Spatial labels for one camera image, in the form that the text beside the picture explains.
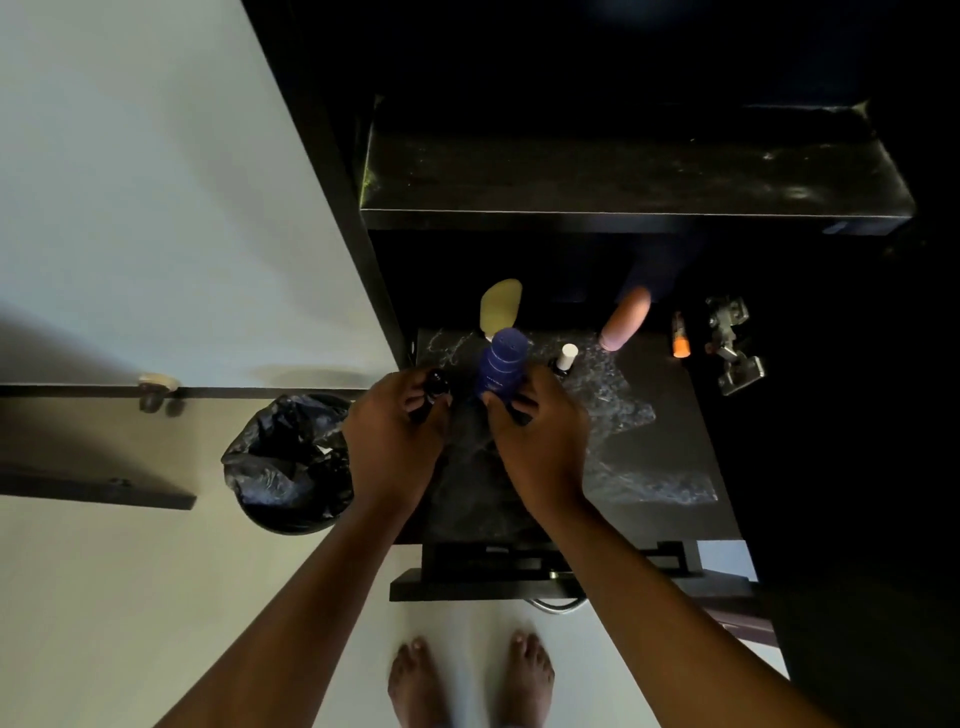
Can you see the person's right hand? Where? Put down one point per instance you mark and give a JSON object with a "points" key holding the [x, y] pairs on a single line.
{"points": [[544, 450]]}

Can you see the person's left hand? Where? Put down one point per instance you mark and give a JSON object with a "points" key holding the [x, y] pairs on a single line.
{"points": [[386, 450]]}

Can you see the person's left fingers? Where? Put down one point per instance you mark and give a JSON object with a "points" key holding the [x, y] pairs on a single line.
{"points": [[424, 397]]}

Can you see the person's right fingers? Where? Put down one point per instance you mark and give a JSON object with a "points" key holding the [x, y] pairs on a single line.
{"points": [[510, 405]]}

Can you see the small black bottle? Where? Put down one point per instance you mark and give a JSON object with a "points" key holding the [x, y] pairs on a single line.
{"points": [[435, 386]]}

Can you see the blue ribbed bottle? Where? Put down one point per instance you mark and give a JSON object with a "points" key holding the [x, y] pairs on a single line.
{"points": [[501, 364]]}

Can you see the person's right forearm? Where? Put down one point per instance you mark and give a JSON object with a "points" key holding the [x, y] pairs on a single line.
{"points": [[675, 630]]}

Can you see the person's left forearm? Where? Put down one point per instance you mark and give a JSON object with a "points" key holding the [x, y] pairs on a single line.
{"points": [[300, 622]]}

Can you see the dark bottle with white cap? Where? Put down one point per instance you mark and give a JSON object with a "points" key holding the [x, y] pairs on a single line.
{"points": [[566, 357]]}

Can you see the pale yellow tube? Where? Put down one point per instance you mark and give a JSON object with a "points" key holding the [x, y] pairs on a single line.
{"points": [[500, 306]]}

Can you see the clear plastic sheet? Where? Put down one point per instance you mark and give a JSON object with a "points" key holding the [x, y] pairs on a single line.
{"points": [[622, 420]]}

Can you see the orange pink bottle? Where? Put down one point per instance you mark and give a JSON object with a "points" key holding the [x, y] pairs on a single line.
{"points": [[624, 319]]}

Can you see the bin with black bag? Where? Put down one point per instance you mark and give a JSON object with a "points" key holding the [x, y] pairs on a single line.
{"points": [[289, 465]]}

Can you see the black drawer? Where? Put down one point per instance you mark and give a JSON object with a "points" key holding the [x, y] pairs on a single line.
{"points": [[480, 577]]}

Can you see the small orange capped vial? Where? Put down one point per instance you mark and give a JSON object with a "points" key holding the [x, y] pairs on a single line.
{"points": [[679, 337]]}

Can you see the metal cabinet hinge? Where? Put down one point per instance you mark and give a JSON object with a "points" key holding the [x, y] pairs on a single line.
{"points": [[731, 345]]}

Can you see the black shelf board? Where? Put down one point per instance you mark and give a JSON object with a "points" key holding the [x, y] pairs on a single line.
{"points": [[637, 176]]}

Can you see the door stopper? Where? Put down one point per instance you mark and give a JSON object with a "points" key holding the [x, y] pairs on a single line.
{"points": [[156, 390]]}

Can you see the person's right foot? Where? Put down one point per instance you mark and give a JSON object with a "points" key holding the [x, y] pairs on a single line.
{"points": [[527, 679]]}

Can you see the person's foot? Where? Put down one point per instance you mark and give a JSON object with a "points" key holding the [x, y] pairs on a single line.
{"points": [[527, 679], [416, 686]]}

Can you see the person's left foot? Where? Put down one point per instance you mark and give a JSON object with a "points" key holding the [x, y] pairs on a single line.
{"points": [[416, 686]]}

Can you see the dark ledge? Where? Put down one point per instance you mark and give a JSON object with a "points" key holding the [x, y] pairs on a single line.
{"points": [[97, 484]]}

